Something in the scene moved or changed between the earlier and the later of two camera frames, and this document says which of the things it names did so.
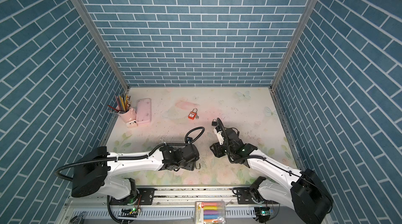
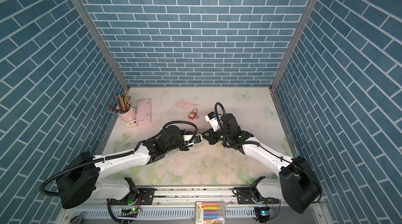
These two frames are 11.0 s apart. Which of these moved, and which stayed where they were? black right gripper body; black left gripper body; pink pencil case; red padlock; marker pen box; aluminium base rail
Moved: black left gripper body; black right gripper body
Stayed: pink pencil case; aluminium base rail; red padlock; marker pen box
